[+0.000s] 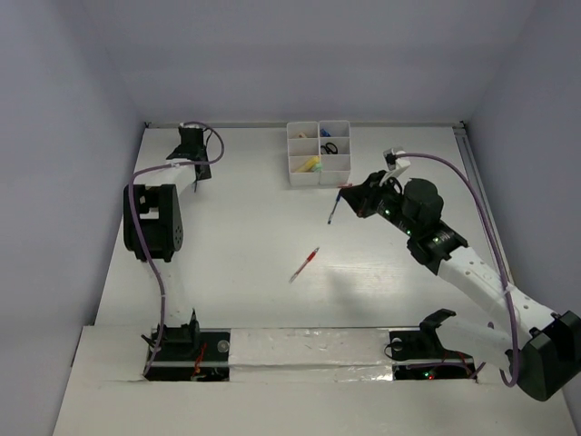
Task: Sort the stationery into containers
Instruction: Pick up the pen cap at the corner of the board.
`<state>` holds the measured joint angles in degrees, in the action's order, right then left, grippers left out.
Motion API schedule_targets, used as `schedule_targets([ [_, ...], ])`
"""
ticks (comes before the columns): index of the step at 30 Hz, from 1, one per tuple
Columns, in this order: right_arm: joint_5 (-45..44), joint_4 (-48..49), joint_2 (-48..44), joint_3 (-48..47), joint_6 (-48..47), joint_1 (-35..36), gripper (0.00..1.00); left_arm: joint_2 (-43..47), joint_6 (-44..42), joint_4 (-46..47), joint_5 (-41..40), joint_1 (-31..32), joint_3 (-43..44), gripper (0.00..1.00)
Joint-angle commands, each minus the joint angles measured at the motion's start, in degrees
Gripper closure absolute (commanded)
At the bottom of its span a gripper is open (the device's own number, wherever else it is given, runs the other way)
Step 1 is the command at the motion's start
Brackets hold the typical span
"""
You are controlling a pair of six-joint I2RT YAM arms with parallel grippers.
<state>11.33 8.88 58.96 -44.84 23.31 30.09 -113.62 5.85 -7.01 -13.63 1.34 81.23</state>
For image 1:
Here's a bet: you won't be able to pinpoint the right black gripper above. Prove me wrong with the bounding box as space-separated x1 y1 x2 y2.
338 170 418 237

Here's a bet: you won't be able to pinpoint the blue gel pen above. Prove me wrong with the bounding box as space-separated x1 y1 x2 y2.
327 190 341 225

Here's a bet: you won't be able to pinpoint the black handled scissors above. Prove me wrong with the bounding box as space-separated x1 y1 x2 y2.
320 142 339 155

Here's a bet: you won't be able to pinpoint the red gel pen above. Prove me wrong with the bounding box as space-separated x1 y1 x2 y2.
289 246 320 283

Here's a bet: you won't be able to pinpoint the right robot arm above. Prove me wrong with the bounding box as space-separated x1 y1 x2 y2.
340 172 580 401

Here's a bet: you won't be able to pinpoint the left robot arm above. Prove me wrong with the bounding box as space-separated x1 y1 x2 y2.
123 123 212 359

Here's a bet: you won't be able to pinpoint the left white compartment organizer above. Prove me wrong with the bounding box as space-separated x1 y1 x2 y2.
286 121 320 188

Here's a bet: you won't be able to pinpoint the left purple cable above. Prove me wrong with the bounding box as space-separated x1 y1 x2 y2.
127 121 226 378

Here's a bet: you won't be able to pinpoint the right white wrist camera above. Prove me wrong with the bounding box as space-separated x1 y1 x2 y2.
380 147 410 185

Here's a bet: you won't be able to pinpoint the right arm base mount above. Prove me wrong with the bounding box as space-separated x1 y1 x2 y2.
383 309 477 382

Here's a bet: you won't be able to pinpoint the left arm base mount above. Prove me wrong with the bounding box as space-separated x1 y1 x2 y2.
142 312 231 382

